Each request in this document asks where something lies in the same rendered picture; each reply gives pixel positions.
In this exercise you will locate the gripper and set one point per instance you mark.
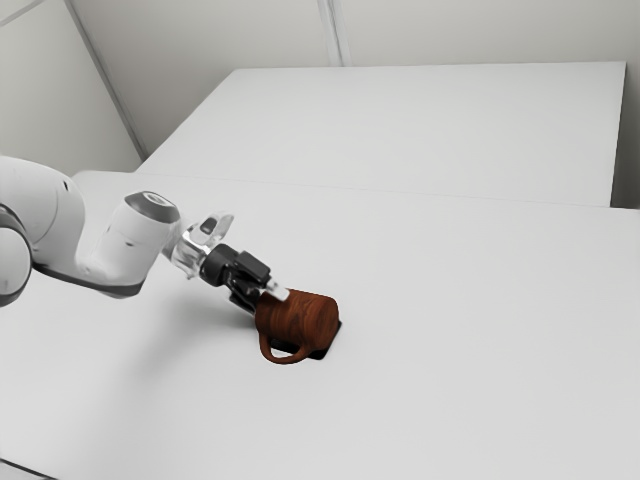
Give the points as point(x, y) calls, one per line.
point(225, 264)

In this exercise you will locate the brown wooden mug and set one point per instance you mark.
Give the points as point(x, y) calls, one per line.
point(298, 322)

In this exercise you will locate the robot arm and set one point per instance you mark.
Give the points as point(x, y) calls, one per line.
point(55, 230)

